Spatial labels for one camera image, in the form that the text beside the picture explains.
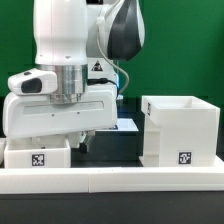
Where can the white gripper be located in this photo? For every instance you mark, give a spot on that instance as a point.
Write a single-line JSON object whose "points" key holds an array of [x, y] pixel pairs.
{"points": [[30, 116]]}

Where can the white front drawer box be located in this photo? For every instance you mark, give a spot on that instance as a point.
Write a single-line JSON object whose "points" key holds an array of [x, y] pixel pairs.
{"points": [[38, 152]]}

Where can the white drawer cabinet frame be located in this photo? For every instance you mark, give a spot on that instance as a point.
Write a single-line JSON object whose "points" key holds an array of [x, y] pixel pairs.
{"points": [[179, 131]]}

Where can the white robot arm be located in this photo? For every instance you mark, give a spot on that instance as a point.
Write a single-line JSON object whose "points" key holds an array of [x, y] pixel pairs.
{"points": [[56, 100]]}

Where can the white marker sheet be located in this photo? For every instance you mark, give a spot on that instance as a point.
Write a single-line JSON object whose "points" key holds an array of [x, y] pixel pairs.
{"points": [[122, 125]]}

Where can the white left fence rail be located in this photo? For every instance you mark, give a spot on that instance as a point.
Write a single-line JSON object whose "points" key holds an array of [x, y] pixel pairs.
{"points": [[2, 148]]}

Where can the white fence rail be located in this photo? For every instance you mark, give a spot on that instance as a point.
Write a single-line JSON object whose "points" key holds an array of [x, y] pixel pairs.
{"points": [[97, 180], [2, 148]]}

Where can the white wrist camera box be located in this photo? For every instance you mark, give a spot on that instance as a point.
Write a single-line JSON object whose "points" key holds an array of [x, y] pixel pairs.
{"points": [[33, 82]]}

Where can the white front fence rail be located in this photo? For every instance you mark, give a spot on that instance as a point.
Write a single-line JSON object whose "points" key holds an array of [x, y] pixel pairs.
{"points": [[97, 180]]}

